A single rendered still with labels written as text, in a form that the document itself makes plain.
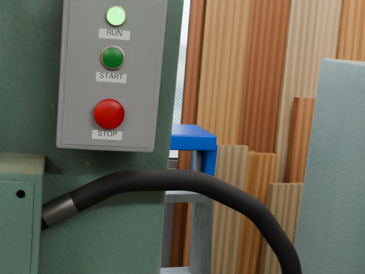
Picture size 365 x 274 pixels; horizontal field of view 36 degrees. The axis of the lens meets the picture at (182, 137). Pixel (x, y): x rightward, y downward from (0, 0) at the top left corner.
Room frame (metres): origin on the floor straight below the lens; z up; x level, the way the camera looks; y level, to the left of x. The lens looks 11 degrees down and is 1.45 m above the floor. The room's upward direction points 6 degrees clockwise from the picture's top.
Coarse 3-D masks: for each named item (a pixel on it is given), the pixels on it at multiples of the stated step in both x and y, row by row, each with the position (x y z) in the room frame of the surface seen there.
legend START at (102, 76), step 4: (96, 72) 0.55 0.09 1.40; (100, 72) 0.55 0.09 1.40; (104, 72) 0.55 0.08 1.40; (96, 76) 0.55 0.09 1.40; (100, 76) 0.55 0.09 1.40; (104, 76) 0.55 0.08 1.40; (108, 76) 0.55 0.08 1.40; (112, 76) 0.55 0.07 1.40; (116, 76) 0.55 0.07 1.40; (120, 76) 0.56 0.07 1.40; (124, 76) 0.56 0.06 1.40; (96, 80) 0.55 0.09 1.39; (100, 80) 0.55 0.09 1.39; (104, 80) 0.55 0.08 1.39; (108, 80) 0.55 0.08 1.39; (112, 80) 0.55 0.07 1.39; (116, 80) 0.55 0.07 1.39; (120, 80) 0.56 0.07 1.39; (124, 80) 0.56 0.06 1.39
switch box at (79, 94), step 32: (64, 0) 0.55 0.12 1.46; (96, 0) 0.55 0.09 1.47; (128, 0) 0.56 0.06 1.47; (160, 0) 0.56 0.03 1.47; (64, 32) 0.55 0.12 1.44; (96, 32) 0.55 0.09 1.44; (160, 32) 0.57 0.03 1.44; (64, 64) 0.55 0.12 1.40; (96, 64) 0.55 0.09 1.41; (128, 64) 0.56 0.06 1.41; (160, 64) 0.57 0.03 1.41; (64, 96) 0.55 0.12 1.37; (96, 96) 0.55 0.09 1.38; (128, 96) 0.56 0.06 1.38; (64, 128) 0.54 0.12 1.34; (96, 128) 0.55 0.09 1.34; (128, 128) 0.56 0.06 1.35
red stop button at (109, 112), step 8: (104, 104) 0.54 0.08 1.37; (112, 104) 0.54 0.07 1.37; (120, 104) 0.55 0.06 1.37; (96, 112) 0.54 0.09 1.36; (104, 112) 0.54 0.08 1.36; (112, 112) 0.54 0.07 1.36; (120, 112) 0.55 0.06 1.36; (96, 120) 0.54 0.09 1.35; (104, 120) 0.54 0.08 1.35; (112, 120) 0.54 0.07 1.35; (120, 120) 0.55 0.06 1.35; (112, 128) 0.55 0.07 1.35
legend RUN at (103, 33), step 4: (100, 28) 0.55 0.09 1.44; (100, 32) 0.55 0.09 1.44; (104, 32) 0.55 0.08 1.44; (108, 32) 0.55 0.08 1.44; (112, 32) 0.55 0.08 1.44; (116, 32) 0.55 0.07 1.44; (120, 32) 0.56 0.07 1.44; (124, 32) 0.56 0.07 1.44; (128, 32) 0.56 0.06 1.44; (100, 36) 0.55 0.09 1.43; (104, 36) 0.55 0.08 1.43; (108, 36) 0.55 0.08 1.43; (112, 36) 0.55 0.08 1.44; (116, 36) 0.55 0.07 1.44; (120, 36) 0.55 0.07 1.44; (124, 36) 0.56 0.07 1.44; (128, 36) 0.56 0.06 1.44
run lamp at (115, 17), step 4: (108, 8) 0.55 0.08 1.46; (112, 8) 0.55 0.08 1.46; (116, 8) 0.55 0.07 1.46; (120, 8) 0.55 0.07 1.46; (108, 12) 0.55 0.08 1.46; (112, 12) 0.55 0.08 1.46; (116, 12) 0.55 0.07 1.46; (120, 12) 0.55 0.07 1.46; (124, 12) 0.55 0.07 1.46; (108, 16) 0.55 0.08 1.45; (112, 16) 0.55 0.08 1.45; (116, 16) 0.55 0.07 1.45; (120, 16) 0.55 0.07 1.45; (124, 16) 0.55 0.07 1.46; (108, 20) 0.55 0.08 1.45; (112, 20) 0.55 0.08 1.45; (116, 20) 0.55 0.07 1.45; (120, 20) 0.55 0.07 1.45; (124, 20) 0.55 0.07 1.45; (112, 24) 0.55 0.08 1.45; (116, 24) 0.55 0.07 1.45; (120, 24) 0.55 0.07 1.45
